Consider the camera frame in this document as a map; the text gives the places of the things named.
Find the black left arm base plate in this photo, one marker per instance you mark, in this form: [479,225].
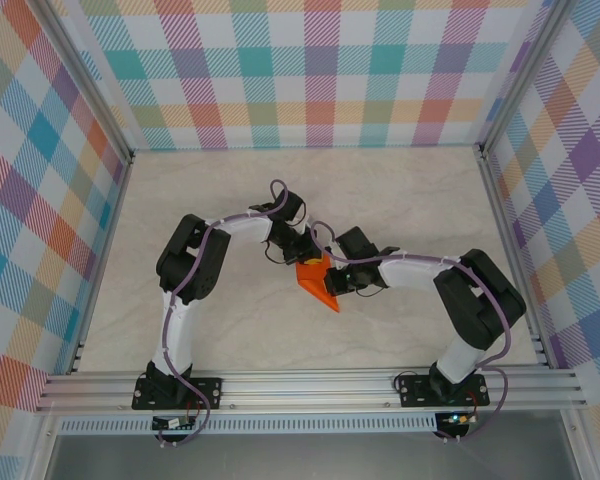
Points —
[210,392]

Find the aluminium corner post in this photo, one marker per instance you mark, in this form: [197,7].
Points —
[87,85]
[525,80]

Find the grey metal panel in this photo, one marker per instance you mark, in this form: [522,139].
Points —
[305,457]

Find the small circuit board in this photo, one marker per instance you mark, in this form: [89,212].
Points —
[172,423]
[457,419]

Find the aluminium table edge rail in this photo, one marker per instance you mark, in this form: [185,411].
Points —
[540,350]
[78,357]

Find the orange cloth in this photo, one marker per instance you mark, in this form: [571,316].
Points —
[312,285]

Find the aluminium frame leg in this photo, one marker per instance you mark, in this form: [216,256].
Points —
[44,445]
[575,445]

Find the long aluminium base rail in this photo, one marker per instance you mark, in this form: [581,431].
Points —
[305,390]

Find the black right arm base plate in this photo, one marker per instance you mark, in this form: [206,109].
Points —
[415,390]

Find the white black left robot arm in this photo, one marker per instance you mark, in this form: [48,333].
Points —
[175,335]

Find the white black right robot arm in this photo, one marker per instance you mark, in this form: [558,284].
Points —
[457,357]

